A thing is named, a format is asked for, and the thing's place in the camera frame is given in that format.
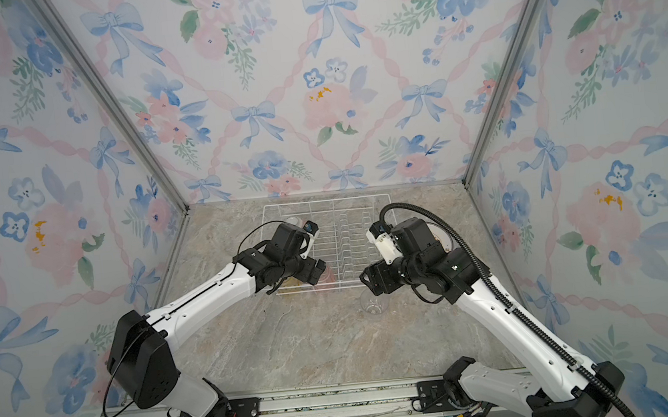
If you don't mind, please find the pink patterned bowl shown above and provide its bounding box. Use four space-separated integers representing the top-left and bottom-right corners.
285 216 304 228

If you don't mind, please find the white wire dish rack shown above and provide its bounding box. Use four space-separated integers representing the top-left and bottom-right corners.
257 193 391 295

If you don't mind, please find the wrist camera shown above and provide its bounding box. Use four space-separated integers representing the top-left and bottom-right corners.
366 221 402 265
301 220 319 258

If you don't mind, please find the left aluminium corner post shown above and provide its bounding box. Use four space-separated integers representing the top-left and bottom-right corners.
24 0 189 215

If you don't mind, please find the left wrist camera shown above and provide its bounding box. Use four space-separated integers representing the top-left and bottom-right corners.
301 220 319 258

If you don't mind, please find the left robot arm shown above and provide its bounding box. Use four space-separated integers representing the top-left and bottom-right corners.
107 221 327 417

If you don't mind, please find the yellow glass cup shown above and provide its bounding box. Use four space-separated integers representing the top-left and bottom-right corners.
284 277 305 289

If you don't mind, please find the black corrugated cable conduit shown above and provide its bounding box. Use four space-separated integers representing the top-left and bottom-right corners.
377 180 639 417

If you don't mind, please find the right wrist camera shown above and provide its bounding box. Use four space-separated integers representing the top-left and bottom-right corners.
366 221 402 265

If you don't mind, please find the aluminium corner post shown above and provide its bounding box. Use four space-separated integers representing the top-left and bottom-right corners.
462 0 545 191
24 0 189 215

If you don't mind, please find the clear drinking glass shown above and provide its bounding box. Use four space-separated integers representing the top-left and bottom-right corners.
359 289 390 317

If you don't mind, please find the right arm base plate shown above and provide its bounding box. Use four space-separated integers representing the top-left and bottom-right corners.
411 379 489 414

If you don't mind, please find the right aluminium corner post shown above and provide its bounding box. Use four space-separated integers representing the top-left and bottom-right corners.
462 0 545 191

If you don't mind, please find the pink glass cup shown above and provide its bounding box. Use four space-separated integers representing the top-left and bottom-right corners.
318 267 337 286

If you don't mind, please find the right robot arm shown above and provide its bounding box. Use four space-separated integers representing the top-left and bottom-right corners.
360 218 625 417

